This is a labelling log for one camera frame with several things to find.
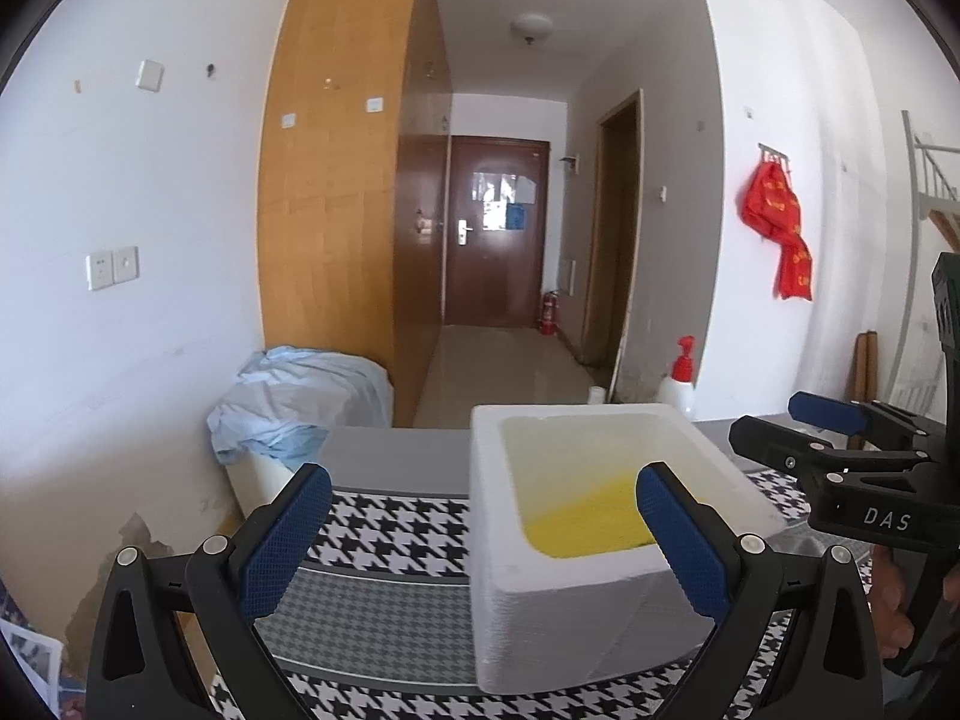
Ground yellow sponge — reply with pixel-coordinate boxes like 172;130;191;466
524;475;656;559

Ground person's right hand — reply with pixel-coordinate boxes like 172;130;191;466
867;544;960;660

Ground white red pump bottle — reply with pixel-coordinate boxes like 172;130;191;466
656;335;697;421

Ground houndstooth table cloth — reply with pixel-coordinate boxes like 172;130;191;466
208;425;872;720

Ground light blue crumpled cloth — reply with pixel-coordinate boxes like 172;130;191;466
206;346;394;472

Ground red hanging bags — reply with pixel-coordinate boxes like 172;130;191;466
740;156;814;301

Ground metal bunk bed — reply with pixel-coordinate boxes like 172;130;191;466
885;110;958;421

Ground red fire extinguisher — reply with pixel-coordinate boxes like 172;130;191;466
539;291;558;337

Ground white foam box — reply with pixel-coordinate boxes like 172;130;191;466
467;405;786;694

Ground side wooden door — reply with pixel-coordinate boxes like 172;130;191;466
581;93;641;371

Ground dark brown entrance door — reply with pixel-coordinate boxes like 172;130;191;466
444;135;550;328

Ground light wooden wardrobe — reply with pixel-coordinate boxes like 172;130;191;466
257;0;452;427

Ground round ceiling lamp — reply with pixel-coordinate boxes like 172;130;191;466
511;13;555;46

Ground wooden planks by wall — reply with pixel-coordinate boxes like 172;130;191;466
851;330;878;401

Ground white wall sockets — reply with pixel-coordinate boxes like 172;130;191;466
85;245;140;291

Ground white wall switch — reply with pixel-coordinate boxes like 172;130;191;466
135;59;164;93

